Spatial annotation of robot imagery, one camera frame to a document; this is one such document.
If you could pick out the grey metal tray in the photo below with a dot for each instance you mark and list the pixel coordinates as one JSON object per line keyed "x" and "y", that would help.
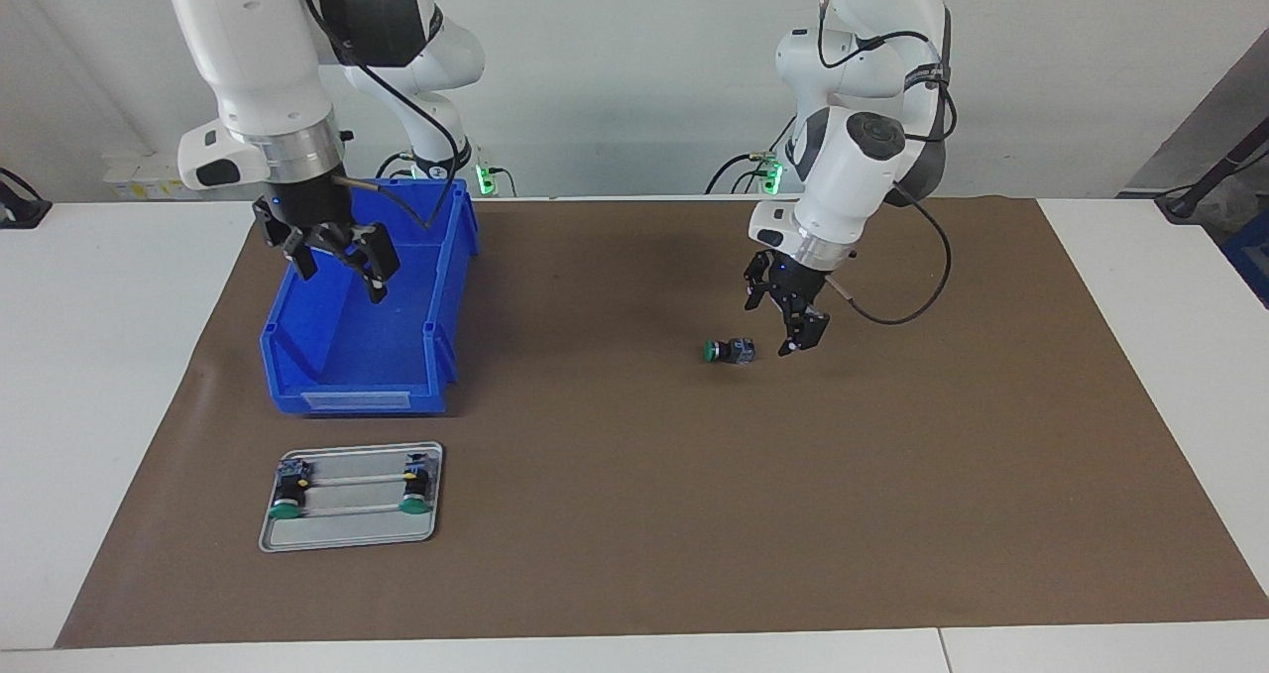
{"x": 347, "y": 529}

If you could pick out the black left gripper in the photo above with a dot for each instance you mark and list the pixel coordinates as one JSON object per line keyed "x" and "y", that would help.
{"x": 793, "y": 286}

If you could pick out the brown table mat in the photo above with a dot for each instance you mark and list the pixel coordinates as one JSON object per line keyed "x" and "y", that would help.
{"x": 694, "y": 504}

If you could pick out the blue plastic storage bin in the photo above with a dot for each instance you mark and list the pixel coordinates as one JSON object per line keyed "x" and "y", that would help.
{"x": 377, "y": 336}

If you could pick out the black stand pole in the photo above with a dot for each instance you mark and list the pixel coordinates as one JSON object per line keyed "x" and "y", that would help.
{"x": 1224, "y": 166}

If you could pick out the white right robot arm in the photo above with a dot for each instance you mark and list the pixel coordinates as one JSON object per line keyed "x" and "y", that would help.
{"x": 258, "y": 49}

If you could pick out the white cardboard box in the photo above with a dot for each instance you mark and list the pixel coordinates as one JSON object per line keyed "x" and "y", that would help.
{"x": 139, "y": 185}

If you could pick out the black clamp device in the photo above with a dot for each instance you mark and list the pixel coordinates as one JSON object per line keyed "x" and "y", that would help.
{"x": 20, "y": 212}

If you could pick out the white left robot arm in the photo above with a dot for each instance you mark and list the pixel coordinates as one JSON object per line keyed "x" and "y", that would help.
{"x": 853, "y": 168}

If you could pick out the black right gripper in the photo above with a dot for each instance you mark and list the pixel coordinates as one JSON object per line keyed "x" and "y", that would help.
{"x": 317, "y": 212}

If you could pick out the green push button switch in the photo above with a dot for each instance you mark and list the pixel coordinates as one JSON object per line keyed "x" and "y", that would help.
{"x": 732, "y": 351}
{"x": 416, "y": 490}

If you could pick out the green push button clear block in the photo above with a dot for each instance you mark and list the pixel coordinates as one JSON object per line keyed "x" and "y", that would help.
{"x": 288, "y": 495}

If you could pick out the blue crate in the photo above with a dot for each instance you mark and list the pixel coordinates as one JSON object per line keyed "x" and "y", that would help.
{"x": 1254, "y": 257}

